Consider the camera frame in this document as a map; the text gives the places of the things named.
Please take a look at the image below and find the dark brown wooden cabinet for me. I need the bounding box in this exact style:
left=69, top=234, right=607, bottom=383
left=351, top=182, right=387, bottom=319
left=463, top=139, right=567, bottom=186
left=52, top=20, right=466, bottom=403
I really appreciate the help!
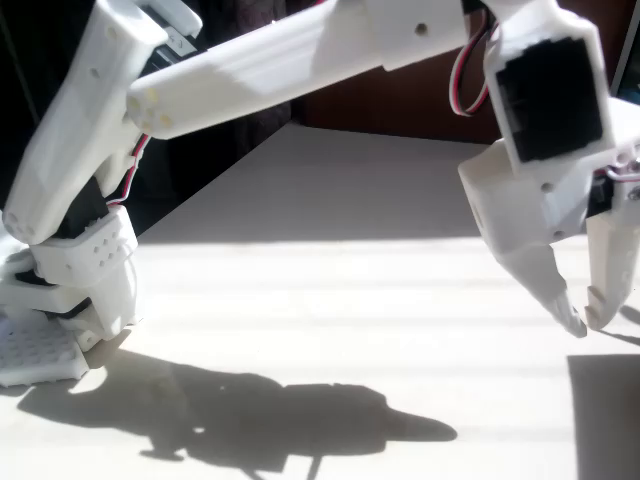
left=299, top=44, right=504, bottom=147

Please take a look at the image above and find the dark brown box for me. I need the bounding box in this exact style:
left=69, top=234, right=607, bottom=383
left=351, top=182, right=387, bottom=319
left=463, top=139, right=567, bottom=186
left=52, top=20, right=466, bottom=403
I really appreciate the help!
left=567, top=353, right=640, bottom=480

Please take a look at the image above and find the floral patterned curtain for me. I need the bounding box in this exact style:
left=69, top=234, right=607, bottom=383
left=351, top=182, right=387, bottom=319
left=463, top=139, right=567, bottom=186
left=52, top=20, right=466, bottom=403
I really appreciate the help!
left=234, top=0, right=291, bottom=31

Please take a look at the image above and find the red white gripper servo cable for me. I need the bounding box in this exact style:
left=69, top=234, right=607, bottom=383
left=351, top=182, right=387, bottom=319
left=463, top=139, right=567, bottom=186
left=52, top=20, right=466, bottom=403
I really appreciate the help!
left=448, top=19, right=501, bottom=119

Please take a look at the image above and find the white frame post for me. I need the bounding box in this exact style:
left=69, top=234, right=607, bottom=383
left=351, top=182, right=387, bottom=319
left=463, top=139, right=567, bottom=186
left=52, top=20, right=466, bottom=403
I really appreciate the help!
left=612, top=0, right=640, bottom=99

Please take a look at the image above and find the white perforated base plate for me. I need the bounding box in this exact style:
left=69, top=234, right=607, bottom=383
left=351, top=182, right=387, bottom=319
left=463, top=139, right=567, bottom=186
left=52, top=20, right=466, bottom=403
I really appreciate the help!
left=0, top=314, right=87, bottom=389

